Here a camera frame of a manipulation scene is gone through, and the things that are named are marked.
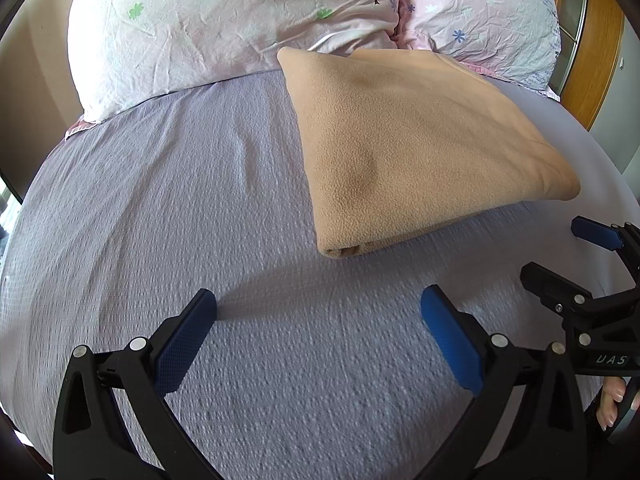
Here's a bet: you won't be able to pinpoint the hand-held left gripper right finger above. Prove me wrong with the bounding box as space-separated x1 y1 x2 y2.
420 284 589 480

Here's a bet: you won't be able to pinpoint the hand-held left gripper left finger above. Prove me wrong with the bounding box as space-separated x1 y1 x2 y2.
52 288 227 480

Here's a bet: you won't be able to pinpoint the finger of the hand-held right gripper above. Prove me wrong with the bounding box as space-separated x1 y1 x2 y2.
519 261 601 314
571 215 640 281

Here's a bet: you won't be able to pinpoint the person's right hand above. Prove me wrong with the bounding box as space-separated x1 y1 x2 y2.
597 377 640 432

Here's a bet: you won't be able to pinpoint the lavender bed sheet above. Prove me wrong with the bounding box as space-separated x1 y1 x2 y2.
0 70 632 480

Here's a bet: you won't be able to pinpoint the folded tan fleece cloth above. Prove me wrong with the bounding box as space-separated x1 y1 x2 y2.
276 46 581 261

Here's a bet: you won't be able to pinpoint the pink floral pillow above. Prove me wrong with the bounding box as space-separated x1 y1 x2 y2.
397 0 562 103

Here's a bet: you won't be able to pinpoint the white floral pillow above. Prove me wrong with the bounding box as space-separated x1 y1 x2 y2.
61 0 403 126

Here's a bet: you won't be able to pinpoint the wooden headboard frame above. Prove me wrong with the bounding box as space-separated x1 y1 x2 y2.
550 0 626 132

